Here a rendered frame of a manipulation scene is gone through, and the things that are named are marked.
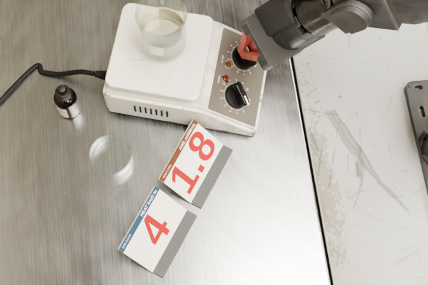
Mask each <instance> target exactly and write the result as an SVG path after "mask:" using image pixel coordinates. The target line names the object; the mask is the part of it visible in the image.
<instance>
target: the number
mask: <svg viewBox="0 0 428 285"><path fill-rule="evenodd" d="M182 211H183V209H182V208H181V207H179V206H178V205H176V204H175V203H174V202H173V201H171V200H170V199H168V198H167V197H166V196H165V195H163V194H162V193H161V192H158V193H157V195H156V197H155V198H154V200H153V202H152V204H151V206H150V207H149V209H148V210H147V212H146V214H145V216H144V218H143V219H142V221H141V223H140V224H139V227H138V228H137V230H136V232H135V233H134V235H133V237H132V239H131V241H130V242H129V244H128V246H127V247H126V249H125V252H127V253H129V254H130V255H131V256H133V257H135V258H136V259H137V260H139V261H140V262H142V263H143V264H145V265H146V266H148V267H149V268H151V266H152V265H153V263H154V261H155V259H156V257H157V255H158V254H159V252H160V250H161V248H162V247H163V245H164V243H165V241H166V239H167V237H168V236H169V234H170V232H171V230H172V229H173V227H174V225H175V223H176V221H177V219H178V218H179V216H180V214H181V213H182Z"/></svg>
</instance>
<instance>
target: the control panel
mask: <svg viewBox="0 0 428 285"><path fill-rule="evenodd" d="M241 37H242V35H240V34H238V33H235V32H233V31H231V30H229V29H226V28H224V29H223V32H222V38H221V42H220V48H219V52H218V58H217V64H216V68H215V74H214V78H213V84H212V88H211V94H210V101H209V104H208V109H210V110H212V111H214V112H217V113H220V114H222V115H225V116H228V117H229V118H232V119H235V120H237V121H239V122H242V123H245V124H247V125H250V126H253V127H255V123H256V119H257V112H258V107H259V101H260V93H261V89H262V82H263V77H264V70H263V69H262V68H261V66H260V64H259V63H258V62H257V64H256V65H255V66H253V67H251V68H249V69H240V68H239V67H238V66H237V65H236V64H235V63H234V61H233V58H232V53H233V51H234V49H235V48H236V47H238V45H239V42H240V40H241ZM226 62H230V63H231V66H230V67H227V66H226V64H225V63H226ZM225 75H226V76H228V78H229V79H228V81H224V79H223V76H225ZM236 82H241V84H242V85H243V88H244V89H245V92H246V94H247V97H248V99H249V101H250V103H249V105H247V106H245V107H242V108H239V109H236V108H233V107H231V106H230V105H229V104H228V102H227V101H226V98H225V91H226V89H227V87H229V86H230V85H232V84H234V83H236Z"/></svg>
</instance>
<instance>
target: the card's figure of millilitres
mask: <svg viewBox="0 0 428 285"><path fill-rule="evenodd" d="M218 146H219V143H218V142H216V140H214V138H212V137H211V136H210V135H208V134H207V133H206V132H205V131H204V130H203V129H202V128H200V127H199V126H198V125H196V127H195V129H194V131H193V133H192V134H191V136H190V137H189V140H188V141H187V143H186V145H185V146H184V148H183V150H182V152H181V153H180V155H179V157H178V159H177V160H176V162H175V164H174V165H173V168H172V169H171V171H170V173H169V174H168V176H167V178H166V180H165V181H166V182H167V183H169V184H170V185H171V186H172V187H174V188H175V189H177V190H178V191H179V192H180V193H182V194H183V195H185V196H186V197H187V198H188V199H189V198H190V196H191V194H192V192H193V191H194V189H195V187H196V186H197V184H198V182H199V180H200V178H201V176H202V175H203V173H204V171H205V169H206V168H207V166H208V164H209V162H210V160H211V158H212V157H213V155H214V153H215V152H216V150H217V148H218Z"/></svg>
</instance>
